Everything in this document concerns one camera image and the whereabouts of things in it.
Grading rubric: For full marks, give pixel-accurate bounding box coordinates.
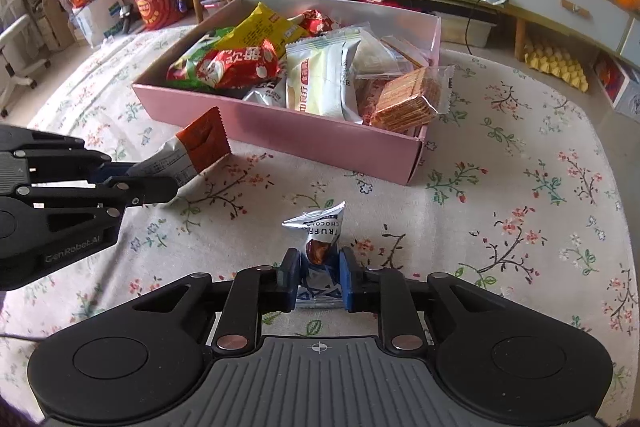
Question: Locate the silver truffle chocolate packet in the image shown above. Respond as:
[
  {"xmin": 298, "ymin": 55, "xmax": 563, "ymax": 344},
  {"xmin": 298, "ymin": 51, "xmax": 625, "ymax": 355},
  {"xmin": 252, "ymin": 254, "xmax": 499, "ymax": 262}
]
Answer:
[{"xmin": 282, "ymin": 202, "xmax": 346, "ymax": 308}]

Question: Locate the red jam biscuit packet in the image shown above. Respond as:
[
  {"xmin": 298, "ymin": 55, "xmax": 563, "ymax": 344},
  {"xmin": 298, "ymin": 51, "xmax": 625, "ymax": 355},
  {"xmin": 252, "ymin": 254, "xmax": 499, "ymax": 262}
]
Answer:
[{"xmin": 127, "ymin": 107, "xmax": 231, "ymax": 187}]

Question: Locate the green chips snack packet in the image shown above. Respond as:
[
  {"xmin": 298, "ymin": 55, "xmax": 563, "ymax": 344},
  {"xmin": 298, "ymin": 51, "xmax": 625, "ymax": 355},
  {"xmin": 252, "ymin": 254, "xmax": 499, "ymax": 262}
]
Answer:
[{"xmin": 166, "ymin": 26, "xmax": 234, "ymax": 93}]

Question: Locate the pink cardboard box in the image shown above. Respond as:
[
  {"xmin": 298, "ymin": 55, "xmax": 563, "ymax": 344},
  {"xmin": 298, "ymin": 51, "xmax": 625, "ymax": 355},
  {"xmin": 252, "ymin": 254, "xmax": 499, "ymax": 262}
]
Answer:
[{"xmin": 132, "ymin": 0, "xmax": 442, "ymax": 185}]

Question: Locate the floral tablecloth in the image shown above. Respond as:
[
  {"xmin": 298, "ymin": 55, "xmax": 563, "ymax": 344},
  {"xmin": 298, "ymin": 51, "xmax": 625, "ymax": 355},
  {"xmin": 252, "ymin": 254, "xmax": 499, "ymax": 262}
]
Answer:
[{"xmin": 1, "ymin": 27, "xmax": 639, "ymax": 426}]

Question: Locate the white shopping bag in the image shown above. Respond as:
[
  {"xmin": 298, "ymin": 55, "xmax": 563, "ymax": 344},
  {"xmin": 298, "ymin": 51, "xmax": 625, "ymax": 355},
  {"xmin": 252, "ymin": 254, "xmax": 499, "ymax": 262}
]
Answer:
[{"xmin": 73, "ymin": 0, "xmax": 125, "ymax": 48}]

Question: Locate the wafer biscuit packet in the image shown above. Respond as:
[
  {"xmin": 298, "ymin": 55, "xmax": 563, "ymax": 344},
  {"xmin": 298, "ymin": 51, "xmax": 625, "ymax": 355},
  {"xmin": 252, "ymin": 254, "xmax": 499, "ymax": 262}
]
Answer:
[{"xmin": 369, "ymin": 66, "xmax": 454, "ymax": 133}]

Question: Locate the red gift bag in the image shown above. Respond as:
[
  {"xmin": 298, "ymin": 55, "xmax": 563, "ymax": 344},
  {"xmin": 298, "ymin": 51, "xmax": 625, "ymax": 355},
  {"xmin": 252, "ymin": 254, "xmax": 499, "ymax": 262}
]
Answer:
[{"xmin": 134, "ymin": 0, "xmax": 184, "ymax": 30}]

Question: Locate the red snack packet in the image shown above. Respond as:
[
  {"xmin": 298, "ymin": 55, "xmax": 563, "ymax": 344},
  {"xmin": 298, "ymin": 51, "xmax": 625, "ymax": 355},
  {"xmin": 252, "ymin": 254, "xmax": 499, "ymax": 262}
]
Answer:
[{"xmin": 195, "ymin": 39, "xmax": 279, "ymax": 89}]

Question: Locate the white cream snack packet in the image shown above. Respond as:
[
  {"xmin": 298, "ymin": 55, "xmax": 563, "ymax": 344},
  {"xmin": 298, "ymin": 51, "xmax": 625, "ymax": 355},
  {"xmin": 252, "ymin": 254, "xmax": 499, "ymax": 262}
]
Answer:
[{"xmin": 285, "ymin": 28, "xmax": 362, "ymax": 124}]

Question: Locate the yellow snack packet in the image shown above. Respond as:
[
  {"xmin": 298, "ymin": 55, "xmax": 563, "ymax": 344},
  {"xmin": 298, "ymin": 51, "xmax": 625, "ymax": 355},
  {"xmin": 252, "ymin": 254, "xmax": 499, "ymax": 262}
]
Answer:
[{"xmin": 214, "ymin": 2, "xmax": 309, "ymax": 58}]

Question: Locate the yellow egg tray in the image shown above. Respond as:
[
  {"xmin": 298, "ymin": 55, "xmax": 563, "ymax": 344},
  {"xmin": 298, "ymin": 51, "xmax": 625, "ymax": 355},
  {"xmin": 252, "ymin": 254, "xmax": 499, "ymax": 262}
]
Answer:
[{"xmin": 523, "ymin": 38, "xmax": 589, "ymax": 93}]

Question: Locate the white storage box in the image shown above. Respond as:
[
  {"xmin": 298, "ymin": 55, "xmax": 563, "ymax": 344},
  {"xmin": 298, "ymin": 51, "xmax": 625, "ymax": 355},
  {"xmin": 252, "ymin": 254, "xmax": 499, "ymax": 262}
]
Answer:
[{"xmin": 593, "ymin": 52, "xmax": 640, "ymax": 121}]

